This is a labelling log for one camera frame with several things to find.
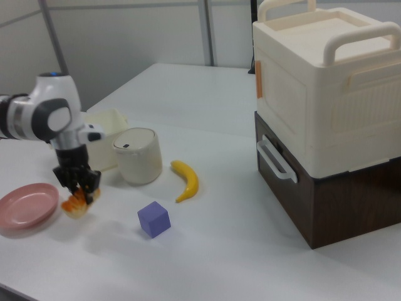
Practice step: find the cream cylindrical lidded can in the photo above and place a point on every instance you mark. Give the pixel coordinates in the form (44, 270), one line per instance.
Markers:
(138, 160)

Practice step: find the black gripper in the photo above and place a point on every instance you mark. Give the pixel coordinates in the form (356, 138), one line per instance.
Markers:
(75, 169)

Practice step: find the dark brown wooden drawer box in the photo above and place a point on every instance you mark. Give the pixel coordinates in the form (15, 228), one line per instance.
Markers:
(344, 207)

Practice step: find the purple foam cube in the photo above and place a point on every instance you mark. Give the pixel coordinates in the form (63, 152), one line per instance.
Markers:
(154, 219)

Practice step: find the yellow toy banana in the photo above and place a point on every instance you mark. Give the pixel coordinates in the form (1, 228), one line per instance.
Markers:
(189, 182)

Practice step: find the cream open plastic bin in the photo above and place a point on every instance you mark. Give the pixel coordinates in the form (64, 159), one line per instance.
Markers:
(106, 150)

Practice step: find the orange tape strip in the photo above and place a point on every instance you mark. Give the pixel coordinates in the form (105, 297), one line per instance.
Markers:
(259, 80)

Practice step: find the grey metal partition post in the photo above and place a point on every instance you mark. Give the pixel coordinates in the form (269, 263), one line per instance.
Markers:
(54, 37)
(210, 31)

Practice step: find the toy bread slice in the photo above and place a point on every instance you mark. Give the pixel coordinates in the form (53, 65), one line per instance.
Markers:
(75, 208)

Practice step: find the pink plastic plate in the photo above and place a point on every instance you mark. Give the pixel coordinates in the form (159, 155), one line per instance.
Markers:
(26, 205)

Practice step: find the large cream storage box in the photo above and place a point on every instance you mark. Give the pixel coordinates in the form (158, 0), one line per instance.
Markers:
(313, 94)

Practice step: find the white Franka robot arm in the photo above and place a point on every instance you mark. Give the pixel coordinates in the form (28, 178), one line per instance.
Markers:
(47, 119)

